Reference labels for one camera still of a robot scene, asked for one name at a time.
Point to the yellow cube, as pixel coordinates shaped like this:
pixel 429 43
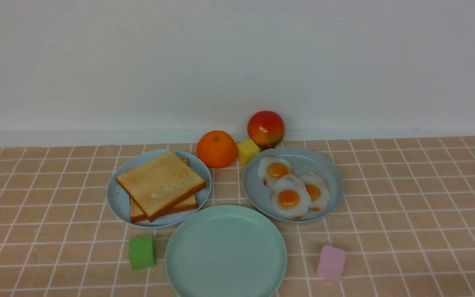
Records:
pixel 247 150

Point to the toast slice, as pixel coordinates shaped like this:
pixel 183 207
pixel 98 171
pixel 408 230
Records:
pixel 137 215
pixel 159 183

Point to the green cube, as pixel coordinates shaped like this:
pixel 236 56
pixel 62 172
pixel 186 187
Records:
pixel 142 252

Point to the fried egg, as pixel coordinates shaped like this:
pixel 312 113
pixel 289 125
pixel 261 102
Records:
pixel 271 168
pixel 289 198
pixel 317 189

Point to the light blue bread plate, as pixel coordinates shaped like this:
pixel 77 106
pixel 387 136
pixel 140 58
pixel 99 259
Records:
pixel 118 198

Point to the red yellow apple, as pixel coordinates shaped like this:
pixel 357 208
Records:
pixel 266 129

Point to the mint green front plate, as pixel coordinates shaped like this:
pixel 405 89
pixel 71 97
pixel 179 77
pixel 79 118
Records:
pixel 226 251

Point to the orange fruit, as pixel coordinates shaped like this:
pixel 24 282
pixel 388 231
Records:
pixel 217 149

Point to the grey-blue egg plate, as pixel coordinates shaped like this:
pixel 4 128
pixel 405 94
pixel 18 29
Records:
pixel 302 161

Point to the pink cube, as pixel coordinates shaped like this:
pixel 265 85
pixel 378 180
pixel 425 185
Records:
pixel 331 263

